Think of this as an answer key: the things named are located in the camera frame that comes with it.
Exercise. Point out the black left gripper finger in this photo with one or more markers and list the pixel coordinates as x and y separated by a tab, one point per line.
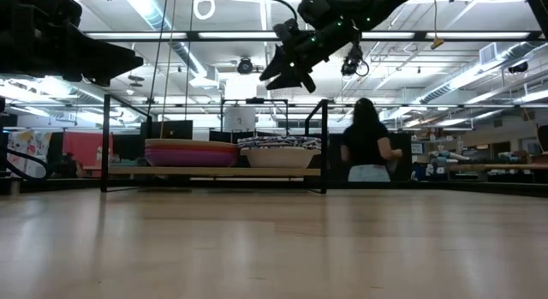
103	63

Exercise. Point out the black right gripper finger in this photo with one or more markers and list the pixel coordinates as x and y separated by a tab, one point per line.
278	65
295	79

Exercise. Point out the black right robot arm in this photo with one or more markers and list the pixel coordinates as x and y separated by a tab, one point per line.
377	7

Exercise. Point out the round black spotlight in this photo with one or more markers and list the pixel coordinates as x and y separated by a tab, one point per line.
245	66

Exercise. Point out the black monitor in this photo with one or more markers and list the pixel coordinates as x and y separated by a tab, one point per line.
175	129
335	153
220	135
406	149

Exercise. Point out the red partition curtain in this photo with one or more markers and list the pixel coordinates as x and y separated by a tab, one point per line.
83	145

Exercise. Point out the person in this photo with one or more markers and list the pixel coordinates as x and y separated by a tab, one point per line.
364	140

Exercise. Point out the colourful poster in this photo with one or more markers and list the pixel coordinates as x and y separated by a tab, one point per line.
30	145

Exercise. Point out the yellow hanging connector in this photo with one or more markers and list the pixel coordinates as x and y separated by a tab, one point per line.
437	44

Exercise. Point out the white ceiling vent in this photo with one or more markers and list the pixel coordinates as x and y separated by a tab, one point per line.
488	53

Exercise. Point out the black ceiling speaker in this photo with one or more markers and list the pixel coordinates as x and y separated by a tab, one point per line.
518	67

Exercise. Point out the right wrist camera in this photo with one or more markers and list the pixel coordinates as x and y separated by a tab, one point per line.
286	31

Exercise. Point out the black ceiling camera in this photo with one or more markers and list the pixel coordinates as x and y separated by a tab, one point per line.
352	63

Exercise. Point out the black background rig frame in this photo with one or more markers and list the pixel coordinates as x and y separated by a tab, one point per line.
254	100

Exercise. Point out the wooden shelf with black frame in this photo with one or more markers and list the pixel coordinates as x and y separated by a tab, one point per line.
214	171

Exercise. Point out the black metal rig frame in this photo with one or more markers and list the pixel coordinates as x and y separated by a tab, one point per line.
385	187

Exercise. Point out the silver ventilation duct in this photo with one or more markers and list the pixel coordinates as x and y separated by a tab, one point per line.
466	78

